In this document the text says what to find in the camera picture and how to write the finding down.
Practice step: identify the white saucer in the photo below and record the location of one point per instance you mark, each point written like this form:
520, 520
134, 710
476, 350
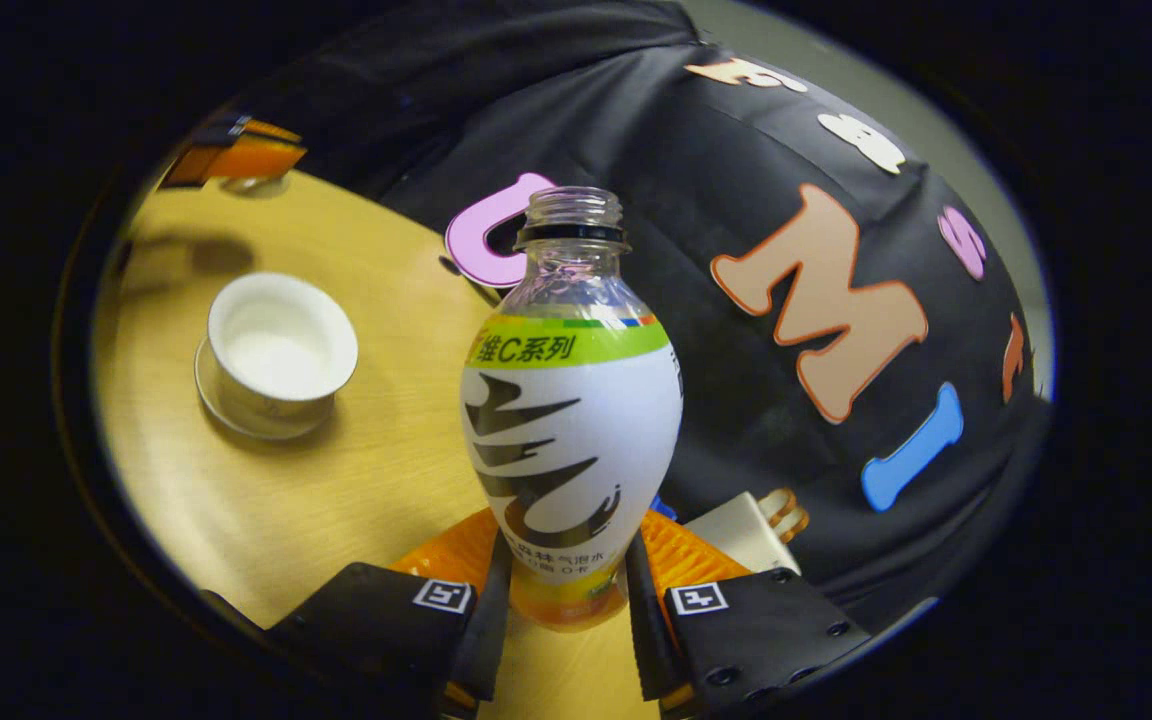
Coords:
236, 415

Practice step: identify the blue towel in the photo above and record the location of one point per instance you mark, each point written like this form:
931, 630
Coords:
663, 508

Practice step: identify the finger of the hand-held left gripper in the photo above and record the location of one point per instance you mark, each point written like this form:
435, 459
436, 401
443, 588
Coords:
226, 128
256, 160

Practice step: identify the cream white toaster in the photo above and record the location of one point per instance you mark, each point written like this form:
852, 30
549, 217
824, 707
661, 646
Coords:
736, 535

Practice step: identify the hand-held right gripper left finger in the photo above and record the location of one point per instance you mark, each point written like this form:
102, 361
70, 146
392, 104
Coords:
386, 630

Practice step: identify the white teacup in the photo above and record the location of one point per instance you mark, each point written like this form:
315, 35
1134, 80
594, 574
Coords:
281, 350

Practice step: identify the toast bread slice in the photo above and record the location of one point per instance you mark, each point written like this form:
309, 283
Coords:
781, 505
796, 522

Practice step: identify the black backdrop cloth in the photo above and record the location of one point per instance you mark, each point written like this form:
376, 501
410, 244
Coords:
736, 130

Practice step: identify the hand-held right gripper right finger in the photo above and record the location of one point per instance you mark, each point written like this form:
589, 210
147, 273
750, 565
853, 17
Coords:
736, 630

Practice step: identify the white label water bottle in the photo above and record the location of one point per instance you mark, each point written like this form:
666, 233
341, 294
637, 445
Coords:
571, 420

